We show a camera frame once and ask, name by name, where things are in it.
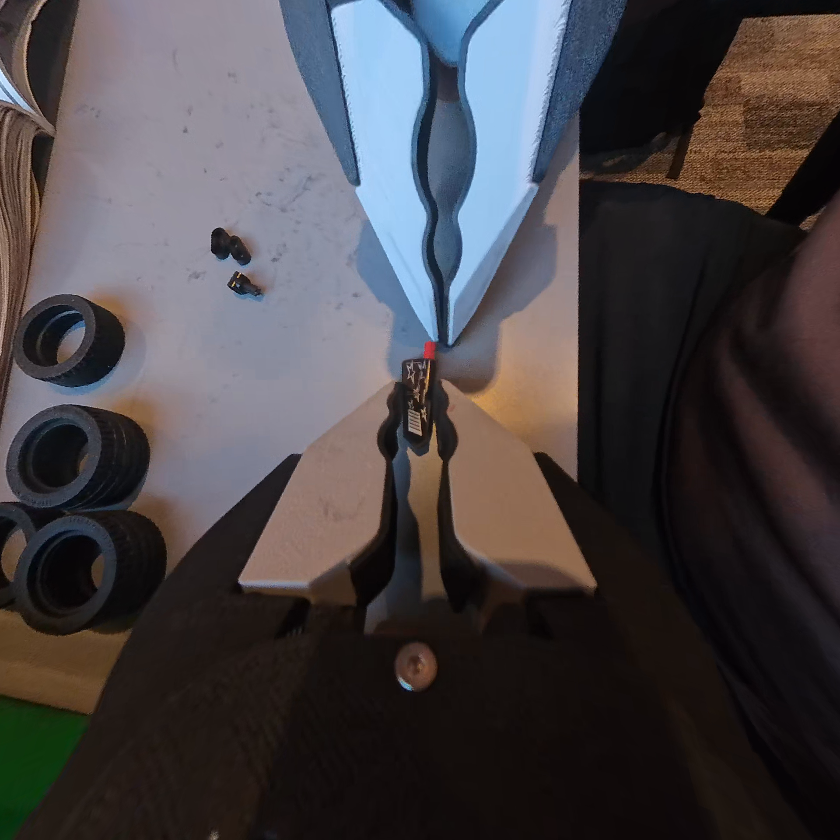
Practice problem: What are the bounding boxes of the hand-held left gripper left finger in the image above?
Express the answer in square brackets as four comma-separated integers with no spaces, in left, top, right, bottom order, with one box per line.
[236,381,413,634]

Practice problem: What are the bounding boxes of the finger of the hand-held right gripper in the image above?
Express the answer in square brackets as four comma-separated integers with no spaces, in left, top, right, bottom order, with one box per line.
[448,0,573,347]
[330,0,445,340]

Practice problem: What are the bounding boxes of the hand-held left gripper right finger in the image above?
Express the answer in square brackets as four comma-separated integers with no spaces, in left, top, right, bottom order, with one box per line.
[433,382,598,624]

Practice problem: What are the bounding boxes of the black star-print toy part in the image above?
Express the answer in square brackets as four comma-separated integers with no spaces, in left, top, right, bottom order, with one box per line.
[400,357,439,457]

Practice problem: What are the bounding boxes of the white desk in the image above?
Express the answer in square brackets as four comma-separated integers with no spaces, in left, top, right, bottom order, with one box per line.
[0,0,581,716]

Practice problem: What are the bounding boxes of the black chair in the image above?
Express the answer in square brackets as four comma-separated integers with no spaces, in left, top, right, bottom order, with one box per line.
[581,0,840,224]

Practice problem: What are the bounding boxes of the black rubber toy tire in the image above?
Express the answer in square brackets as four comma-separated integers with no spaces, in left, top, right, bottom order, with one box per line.
[0,502,40,608]
[13,511,168,634]
[13,295,127,388]
[7,405,152,513]

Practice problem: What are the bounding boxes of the person's dark trousers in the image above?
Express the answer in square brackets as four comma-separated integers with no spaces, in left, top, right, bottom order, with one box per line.
[577,180,808,565]

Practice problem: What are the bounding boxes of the person's purple sweater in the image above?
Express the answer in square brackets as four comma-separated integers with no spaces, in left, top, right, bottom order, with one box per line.
[656,190,840,840]

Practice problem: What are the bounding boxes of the open paper booklet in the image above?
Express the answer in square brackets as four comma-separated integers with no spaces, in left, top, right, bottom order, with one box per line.
[0,105,56,408]
[0,0,78,132]

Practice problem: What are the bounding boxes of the green mat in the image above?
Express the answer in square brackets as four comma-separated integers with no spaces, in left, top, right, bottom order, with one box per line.
[0,696,89,840]

